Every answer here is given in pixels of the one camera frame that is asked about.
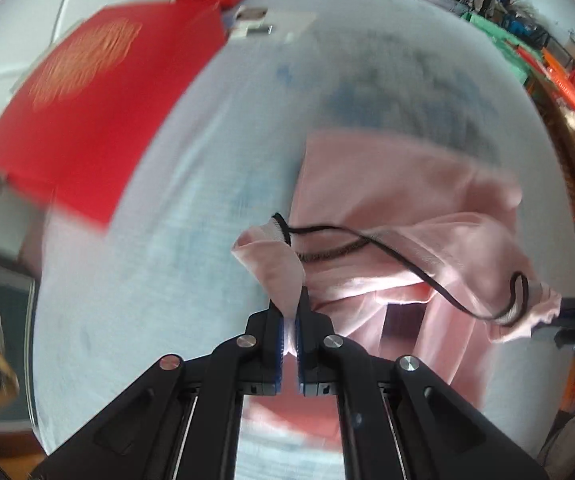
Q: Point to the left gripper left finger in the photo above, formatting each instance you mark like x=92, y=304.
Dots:
x=180, y=419

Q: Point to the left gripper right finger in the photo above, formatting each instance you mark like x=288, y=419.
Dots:
x=398, y=419

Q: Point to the pink printed t-shirt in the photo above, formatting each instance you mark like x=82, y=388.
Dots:
x=413, y=248

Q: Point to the light blue striped bedsheet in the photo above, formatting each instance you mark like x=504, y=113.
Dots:
x=161, y=278

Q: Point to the large red gift box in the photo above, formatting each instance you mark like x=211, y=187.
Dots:
x=73, y=134

